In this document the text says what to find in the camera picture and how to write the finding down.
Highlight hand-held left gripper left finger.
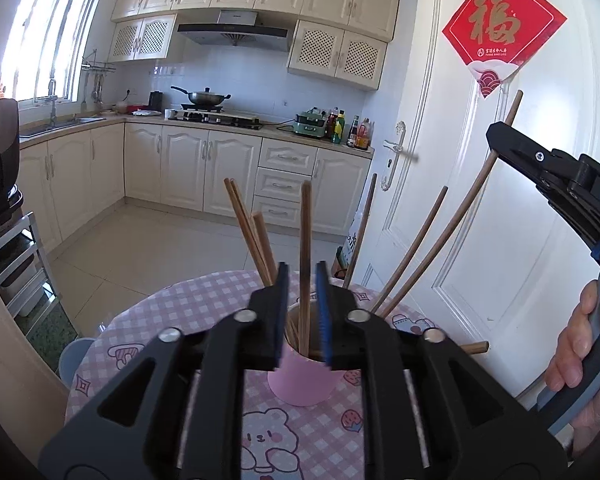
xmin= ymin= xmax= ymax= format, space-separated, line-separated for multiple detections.
xmin=39 ymin=262 xmax=289 ymax=480

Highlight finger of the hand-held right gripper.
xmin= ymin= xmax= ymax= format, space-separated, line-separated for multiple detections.
xmin=486 ymin=121 xmax=581 ymax=195

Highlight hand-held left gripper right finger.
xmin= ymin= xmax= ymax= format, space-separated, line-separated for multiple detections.
xmin=316 ymin=260 xmax=568 ymax=480

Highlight pink cup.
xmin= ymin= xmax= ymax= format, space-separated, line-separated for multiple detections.
xmin=267 ymin=302 xmax=352 ymax=407

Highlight person's right hand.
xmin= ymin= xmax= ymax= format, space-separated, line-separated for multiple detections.
xmin=545 ymin=280 xmax=600 ymax=461

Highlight white door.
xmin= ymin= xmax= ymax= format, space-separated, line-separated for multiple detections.
xmin=355 ymin=0 xmax=600 ymax=401

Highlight red door decoration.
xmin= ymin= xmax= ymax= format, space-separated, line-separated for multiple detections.
xmin=442 ymin=0 xmax=569 ymax=99

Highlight pink checkered tablecloth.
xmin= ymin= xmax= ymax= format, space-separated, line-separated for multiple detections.
xmin=64 ymin=270 xmax=486 ymax=480

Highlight cream lower kitchen cabinets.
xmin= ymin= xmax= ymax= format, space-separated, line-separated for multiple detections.
xmin=17 ymin=122 xmax=372 ymax=253

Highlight green electric cooking pot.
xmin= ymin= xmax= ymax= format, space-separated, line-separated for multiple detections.
xmin=293 ymin=109 xmax=329 ymax=139

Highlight light blue stool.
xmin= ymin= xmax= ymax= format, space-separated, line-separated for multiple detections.
xmin=59 ymin=337 xmax=97 ymax=390

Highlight gas stove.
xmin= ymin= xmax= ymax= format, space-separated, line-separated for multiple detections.
xmin=172 ymin=105 xmax=261 ymax=129

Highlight green speckled floor mat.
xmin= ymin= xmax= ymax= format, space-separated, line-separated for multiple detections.
xmin=17 ymin=300 xmax=79 ymax=362

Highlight metal wok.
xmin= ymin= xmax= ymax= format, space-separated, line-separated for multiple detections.
xmin=170 ymin=85 xmax=232 ymax=107

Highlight metal storage rack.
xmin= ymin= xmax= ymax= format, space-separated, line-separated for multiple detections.
xmin=0 ymin=212 xmax=61 ymax=333

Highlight beige cabinet side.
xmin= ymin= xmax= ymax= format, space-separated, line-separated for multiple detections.
xmin=0 ymin=260 xmax=71 ymax=461

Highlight kitchen sink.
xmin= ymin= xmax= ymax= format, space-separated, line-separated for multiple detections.
xmin=20 ymin=116 xmax=107 ymax=137

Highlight range hood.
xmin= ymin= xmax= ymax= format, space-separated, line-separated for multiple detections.
xmin=176 ymin=10 xmax=290 ymax=54

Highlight sink faucet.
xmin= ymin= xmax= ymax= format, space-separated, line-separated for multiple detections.
xmin=47 ymin=79 xmax=60 ymax=129

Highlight barred window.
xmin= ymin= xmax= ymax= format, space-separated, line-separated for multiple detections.
xmin=0 ymin=0 xmax=104 ymax=107

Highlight metal door handle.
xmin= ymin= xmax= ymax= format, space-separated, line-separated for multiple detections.
xmin=383 ymin=120 xmax=421 ymax=192

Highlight wall utensil rail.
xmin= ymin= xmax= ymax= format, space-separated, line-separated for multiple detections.
xmin=81 ymin=50 xmax=117 ymax=114

